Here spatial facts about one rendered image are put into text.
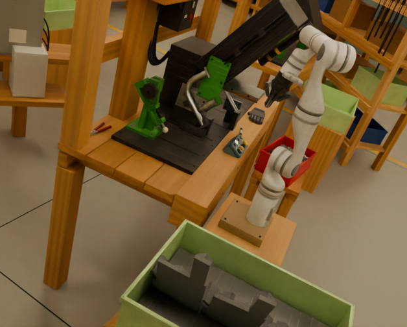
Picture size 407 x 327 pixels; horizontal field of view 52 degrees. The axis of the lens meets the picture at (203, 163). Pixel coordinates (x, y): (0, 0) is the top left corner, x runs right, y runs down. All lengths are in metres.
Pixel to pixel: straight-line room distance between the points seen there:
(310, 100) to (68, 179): 1.10
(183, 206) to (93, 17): 0.78
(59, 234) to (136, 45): 0.97
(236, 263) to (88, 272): 1.23
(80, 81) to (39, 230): 1.27
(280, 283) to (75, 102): 1.04
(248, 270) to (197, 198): 0.39
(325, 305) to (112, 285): 1.35
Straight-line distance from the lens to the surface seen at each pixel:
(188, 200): 1.67
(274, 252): 1.68
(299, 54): 1.72
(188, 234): 1.49
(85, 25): 1.65
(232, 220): 1.67
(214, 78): 2.15
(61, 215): 2.09
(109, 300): 2.42
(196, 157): 1.96
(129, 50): 2.02
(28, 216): 2.84
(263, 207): 1.64
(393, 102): 4.75
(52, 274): 2.37
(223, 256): 1.48
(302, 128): 1.48
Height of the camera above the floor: 1.87
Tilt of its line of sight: 30 degrees down
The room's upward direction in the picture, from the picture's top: 18 degrees clockwise
